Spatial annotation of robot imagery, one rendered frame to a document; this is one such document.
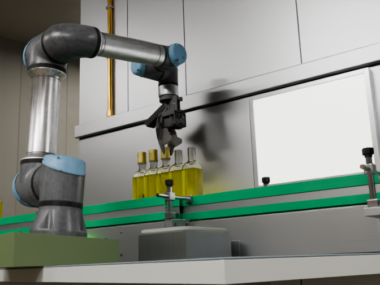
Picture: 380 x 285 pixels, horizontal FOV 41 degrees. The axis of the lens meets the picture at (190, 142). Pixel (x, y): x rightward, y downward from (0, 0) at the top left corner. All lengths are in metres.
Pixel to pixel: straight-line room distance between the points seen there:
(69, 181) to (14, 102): 3.43
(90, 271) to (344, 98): 1.02
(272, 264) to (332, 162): 0.97
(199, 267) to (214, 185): 1.16
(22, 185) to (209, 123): 0.75
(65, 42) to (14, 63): 3.36
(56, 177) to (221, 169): 0.70
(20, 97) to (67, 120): 0.47
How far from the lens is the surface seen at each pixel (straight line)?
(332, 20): 1.85
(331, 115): 1.72
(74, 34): 1.56
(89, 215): 1.93
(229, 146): 1.87
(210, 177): 1.90
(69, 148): 4.88
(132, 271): 0.89
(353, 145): 1.67
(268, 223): 1.56
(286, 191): 1.56
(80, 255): 1.28
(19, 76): 4.88
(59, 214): 1.38
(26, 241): 1.23
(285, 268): 0.77
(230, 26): 2.04
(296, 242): 1.52
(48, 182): 1.41
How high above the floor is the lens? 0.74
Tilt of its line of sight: 13 degrees up
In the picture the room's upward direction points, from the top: 2 degrees counter-clockwise
